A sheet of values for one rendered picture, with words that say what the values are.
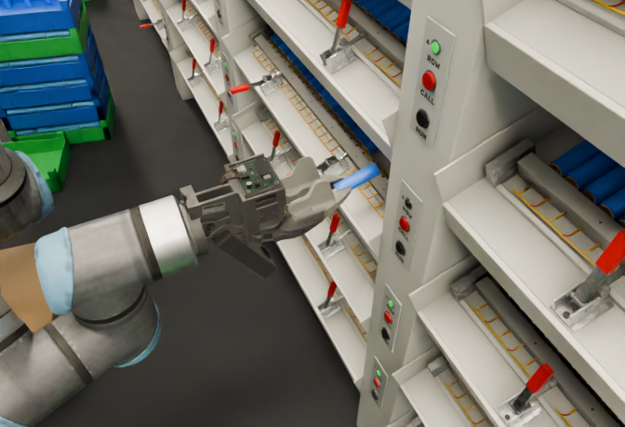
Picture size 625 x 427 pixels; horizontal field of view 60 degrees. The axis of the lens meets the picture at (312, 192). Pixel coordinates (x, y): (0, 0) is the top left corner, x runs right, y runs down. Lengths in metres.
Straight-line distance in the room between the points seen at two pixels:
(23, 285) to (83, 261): 0.74
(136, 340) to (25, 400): 0.13
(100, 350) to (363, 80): 0.46
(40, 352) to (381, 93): 0.51
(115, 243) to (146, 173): 1.15
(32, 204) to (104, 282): 0.61
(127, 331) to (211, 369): 0.59
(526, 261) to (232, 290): 0.98
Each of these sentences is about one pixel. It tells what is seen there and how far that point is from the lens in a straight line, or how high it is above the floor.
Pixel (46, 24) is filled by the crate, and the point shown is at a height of 0.42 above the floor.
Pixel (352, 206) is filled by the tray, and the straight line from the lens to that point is 0.82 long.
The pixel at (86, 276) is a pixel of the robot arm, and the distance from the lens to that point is 0.63.
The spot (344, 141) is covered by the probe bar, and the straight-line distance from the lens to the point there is 0.87.
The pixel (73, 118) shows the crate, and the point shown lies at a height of 0.10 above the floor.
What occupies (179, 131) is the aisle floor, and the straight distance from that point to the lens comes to 1.91.
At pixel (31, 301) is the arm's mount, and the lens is 1.32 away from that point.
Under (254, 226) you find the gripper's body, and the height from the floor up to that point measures 0.65.
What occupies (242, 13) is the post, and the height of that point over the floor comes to 0.63.
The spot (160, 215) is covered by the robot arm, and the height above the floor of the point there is 0.69.
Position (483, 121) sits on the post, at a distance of 0.53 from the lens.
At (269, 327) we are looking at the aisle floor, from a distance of 1.33.
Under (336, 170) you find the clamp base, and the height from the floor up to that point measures 0.56.
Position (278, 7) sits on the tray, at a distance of 0.91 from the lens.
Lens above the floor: 1.12
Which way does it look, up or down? 44 degrees down
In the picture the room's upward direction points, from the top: straight up
